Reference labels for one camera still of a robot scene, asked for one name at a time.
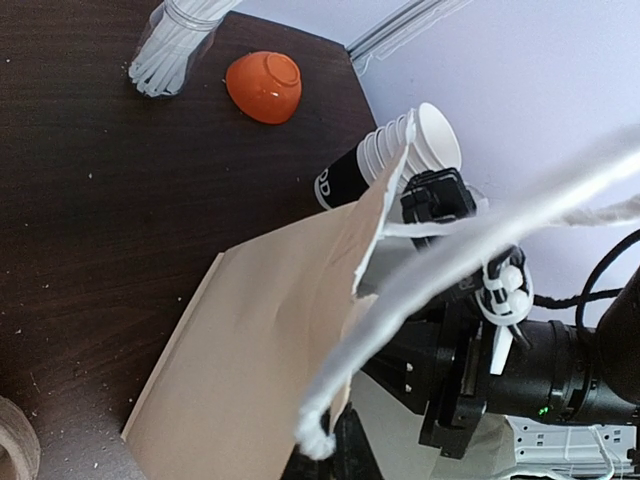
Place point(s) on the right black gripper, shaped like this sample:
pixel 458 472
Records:
pixel 434 366

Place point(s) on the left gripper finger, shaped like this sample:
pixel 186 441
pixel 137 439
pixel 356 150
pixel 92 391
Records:
pixel 353 458

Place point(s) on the brown paper takeout bag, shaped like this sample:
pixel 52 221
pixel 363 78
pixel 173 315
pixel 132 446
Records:
pixel 275 330

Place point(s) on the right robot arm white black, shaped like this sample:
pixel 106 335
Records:
pixel 564 380

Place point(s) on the stack of paper cups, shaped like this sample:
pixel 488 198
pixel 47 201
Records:
pixel 424 131

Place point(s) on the orange small bowl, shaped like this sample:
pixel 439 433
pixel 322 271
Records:
pixel 265 85

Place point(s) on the beige ceramic mug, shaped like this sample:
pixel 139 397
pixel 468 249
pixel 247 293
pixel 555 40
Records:
pixel 20 447

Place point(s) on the glass jar of straws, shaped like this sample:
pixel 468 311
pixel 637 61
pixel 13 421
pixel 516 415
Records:
pixel 178 33

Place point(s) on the right aluminium frame post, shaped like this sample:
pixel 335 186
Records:
pixel 401 27

